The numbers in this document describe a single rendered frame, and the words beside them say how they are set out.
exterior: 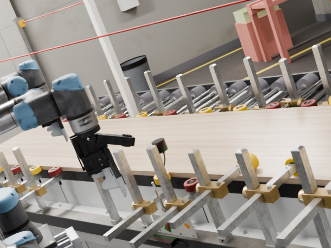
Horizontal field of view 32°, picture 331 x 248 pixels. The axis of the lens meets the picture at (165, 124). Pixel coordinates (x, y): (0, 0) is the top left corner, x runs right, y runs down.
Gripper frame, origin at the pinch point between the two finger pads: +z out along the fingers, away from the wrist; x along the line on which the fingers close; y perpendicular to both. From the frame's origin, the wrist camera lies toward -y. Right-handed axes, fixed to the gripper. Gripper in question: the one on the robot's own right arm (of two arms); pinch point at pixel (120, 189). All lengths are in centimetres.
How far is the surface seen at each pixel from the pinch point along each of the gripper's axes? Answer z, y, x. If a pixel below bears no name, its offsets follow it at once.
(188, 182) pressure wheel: 41, -42, -79
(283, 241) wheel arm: 36, -39, 7
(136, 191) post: 41, -22, -99
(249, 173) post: 28, -50, -29
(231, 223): 36, -33, -18
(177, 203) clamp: 45, -31, -72
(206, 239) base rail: 62, -35, -63
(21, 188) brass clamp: 47, 26, -206
